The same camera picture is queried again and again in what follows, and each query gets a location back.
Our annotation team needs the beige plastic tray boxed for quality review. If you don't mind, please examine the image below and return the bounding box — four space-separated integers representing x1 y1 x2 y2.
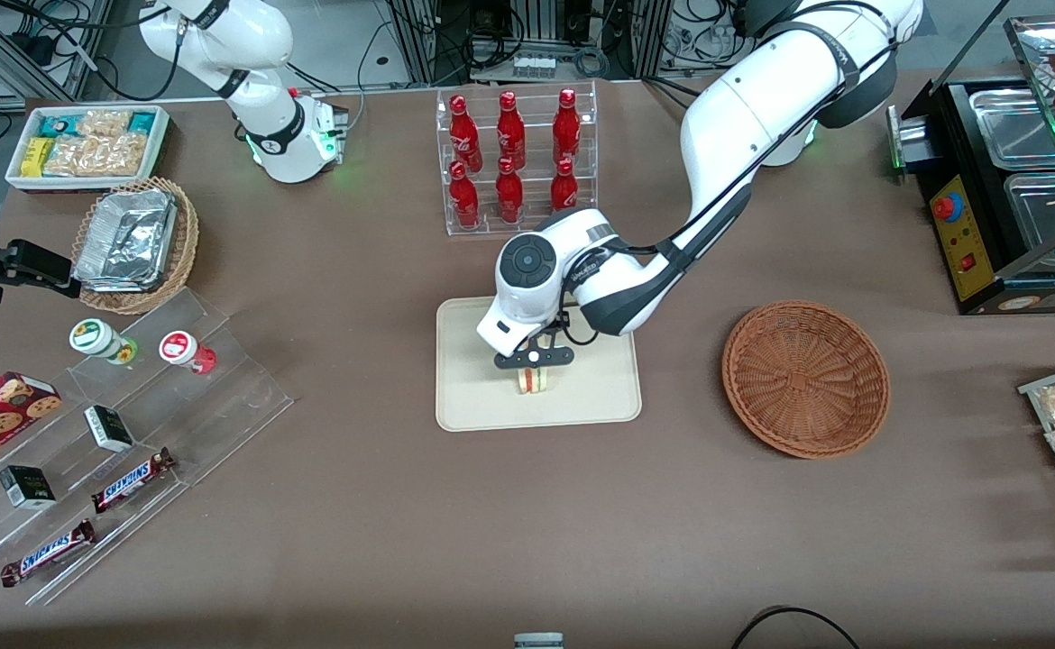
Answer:
436 288 643 433

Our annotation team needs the aluminium foil tray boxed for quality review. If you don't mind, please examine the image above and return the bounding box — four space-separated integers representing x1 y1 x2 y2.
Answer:
73 188 178 293

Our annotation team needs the light wicker basket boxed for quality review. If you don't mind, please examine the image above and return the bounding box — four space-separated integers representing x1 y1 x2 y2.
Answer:
71 177 200 315

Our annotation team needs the brown round wicker basket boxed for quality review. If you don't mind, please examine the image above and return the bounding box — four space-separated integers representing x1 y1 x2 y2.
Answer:
721 300 891 460

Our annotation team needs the green lid cup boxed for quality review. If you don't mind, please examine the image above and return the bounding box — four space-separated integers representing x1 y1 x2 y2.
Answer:
69 318 139 365

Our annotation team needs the clear acrylic bottle rack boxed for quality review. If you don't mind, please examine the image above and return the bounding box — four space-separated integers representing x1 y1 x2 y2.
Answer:
436 81 599 237

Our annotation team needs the clear cracker bag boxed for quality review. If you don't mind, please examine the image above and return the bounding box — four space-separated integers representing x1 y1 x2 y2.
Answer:
43 133 148 178
77 109 132 139

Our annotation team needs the red cola bottle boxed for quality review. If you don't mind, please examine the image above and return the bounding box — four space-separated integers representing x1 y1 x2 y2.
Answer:
449 95 483 172
497 90 527 168
449 160 481 228
495 157 524 224
553 87 581 165
550 158 579 215

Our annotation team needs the red lid cup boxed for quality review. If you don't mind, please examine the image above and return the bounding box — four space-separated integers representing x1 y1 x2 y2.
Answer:
159 331 219 376

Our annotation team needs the white rectangular snack bin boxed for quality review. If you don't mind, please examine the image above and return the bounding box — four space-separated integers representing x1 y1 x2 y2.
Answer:
6 105 170 193

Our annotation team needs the small black box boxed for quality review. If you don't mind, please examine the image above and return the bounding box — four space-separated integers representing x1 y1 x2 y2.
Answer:
0 465 58 512
84 405 136 453

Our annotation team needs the clear acrylic stepped display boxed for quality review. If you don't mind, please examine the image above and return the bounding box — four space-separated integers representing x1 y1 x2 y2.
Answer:
0 287 295 607

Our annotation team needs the Snickers chocolate bar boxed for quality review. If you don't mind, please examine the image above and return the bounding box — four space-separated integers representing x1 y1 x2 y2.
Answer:
90 447 177 516
0 518 97 589

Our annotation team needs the silver box with green light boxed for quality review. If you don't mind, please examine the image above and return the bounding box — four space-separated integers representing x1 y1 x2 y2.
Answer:
886 104 943 174

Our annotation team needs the black food warmer appliance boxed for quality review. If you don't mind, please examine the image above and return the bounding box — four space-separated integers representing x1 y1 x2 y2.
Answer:
888 14 1055 316

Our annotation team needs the steel warmer pan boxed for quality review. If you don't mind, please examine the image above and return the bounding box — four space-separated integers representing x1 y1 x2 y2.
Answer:
1004 171 1055 252
969 87 1055 171

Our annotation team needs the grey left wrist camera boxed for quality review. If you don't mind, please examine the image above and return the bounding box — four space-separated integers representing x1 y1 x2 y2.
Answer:
493 345 576 370

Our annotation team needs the aluminium frame rack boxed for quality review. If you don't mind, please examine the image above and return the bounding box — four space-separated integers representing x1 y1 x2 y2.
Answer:
388 0 673 87

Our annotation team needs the black cable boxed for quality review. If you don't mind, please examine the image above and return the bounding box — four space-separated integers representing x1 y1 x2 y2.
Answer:
730 606 862 649

